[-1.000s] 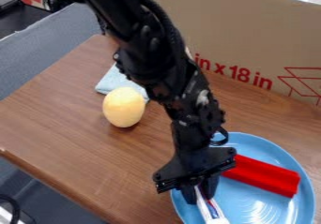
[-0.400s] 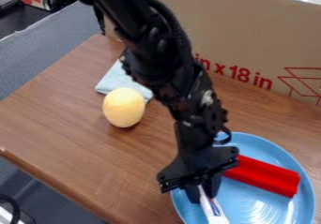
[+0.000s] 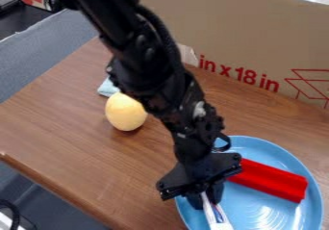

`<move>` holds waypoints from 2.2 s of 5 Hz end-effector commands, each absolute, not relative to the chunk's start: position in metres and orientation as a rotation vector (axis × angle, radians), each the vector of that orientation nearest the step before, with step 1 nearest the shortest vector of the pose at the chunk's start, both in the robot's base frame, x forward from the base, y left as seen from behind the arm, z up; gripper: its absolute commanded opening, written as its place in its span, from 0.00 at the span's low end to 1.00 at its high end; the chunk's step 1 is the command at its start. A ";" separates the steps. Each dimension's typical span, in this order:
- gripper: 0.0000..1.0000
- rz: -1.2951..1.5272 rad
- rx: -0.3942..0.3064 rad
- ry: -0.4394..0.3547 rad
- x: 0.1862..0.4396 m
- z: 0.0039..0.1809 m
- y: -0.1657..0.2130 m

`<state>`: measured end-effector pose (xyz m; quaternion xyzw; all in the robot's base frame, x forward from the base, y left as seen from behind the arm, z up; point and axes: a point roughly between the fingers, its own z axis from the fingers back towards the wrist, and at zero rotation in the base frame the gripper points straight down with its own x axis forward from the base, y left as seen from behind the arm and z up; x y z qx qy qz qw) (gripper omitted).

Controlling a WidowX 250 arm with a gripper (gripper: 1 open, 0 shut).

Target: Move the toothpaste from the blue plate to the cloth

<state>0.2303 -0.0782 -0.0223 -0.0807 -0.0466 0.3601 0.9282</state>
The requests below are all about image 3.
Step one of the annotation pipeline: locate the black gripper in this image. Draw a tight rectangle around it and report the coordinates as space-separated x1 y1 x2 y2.
156 129 243 210

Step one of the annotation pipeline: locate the white toothpaste tube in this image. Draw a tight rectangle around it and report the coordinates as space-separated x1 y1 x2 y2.
201 192 235 230

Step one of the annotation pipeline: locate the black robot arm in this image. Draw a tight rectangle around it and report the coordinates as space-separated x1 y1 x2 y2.
58 0 243 210

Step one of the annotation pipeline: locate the blue plate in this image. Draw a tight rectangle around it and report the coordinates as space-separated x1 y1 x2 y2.
174 135 326 230

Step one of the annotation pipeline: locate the light blue folded cloth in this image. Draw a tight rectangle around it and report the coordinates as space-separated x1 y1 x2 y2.
98 78 120 97

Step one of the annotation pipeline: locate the red plastic block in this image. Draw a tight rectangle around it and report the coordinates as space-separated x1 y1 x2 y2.
229 159 310 203

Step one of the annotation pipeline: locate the yellow lemon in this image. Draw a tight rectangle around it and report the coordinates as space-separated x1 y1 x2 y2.
106 92 149 131

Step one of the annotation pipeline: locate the cardboard box with red print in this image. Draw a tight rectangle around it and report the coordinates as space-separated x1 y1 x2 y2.
142 0 329 112

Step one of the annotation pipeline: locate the grey fabric partition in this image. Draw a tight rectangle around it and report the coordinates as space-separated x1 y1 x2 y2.
0 10 97 104

